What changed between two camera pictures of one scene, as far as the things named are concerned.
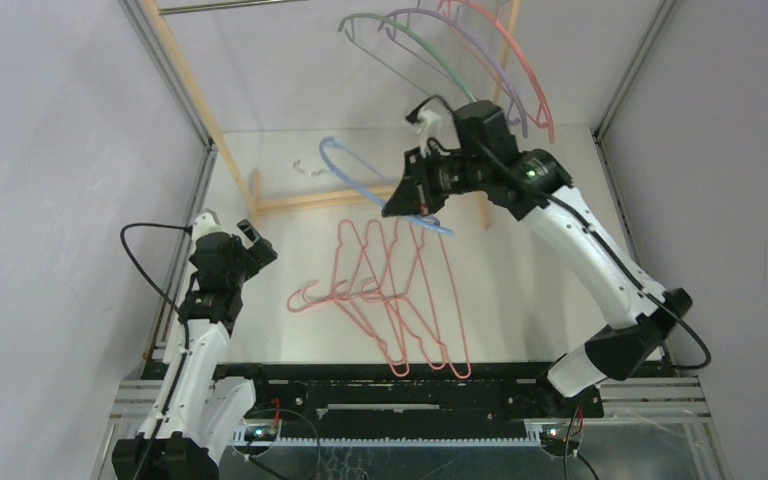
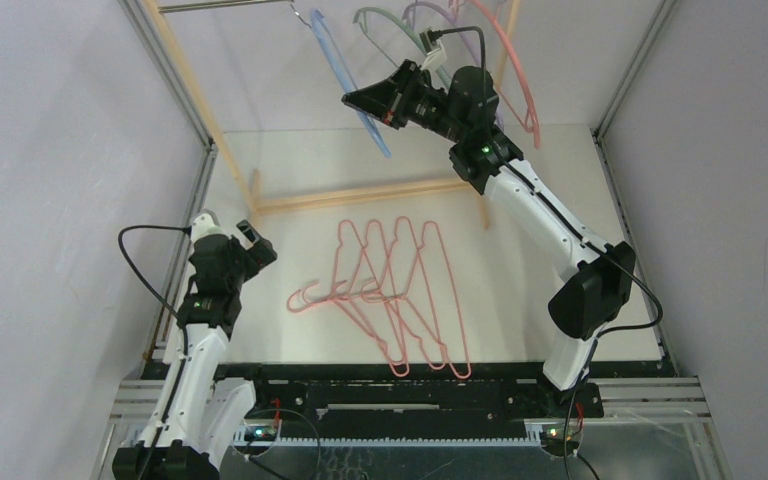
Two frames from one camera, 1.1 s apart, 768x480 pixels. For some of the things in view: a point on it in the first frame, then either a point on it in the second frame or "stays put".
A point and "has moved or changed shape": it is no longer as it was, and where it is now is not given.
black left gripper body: x=256 y=255 stays put
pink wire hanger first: x=358 y=288 stays put
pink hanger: x=544 y=114 to x=531 y=114
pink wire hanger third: x=412 y=297 stays put
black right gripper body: x=425 y=178 to x=396 y=102
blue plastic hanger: x=427 y=226 to x=338 y=55
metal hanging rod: x=178 y=10 stays put
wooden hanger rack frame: x=259 y=200 stays put
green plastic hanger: x=411 y=31 has moved or changed shape
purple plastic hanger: x=521 y=119 to x=452 y=19
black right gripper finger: x=414 y=194 to x=380 y=100
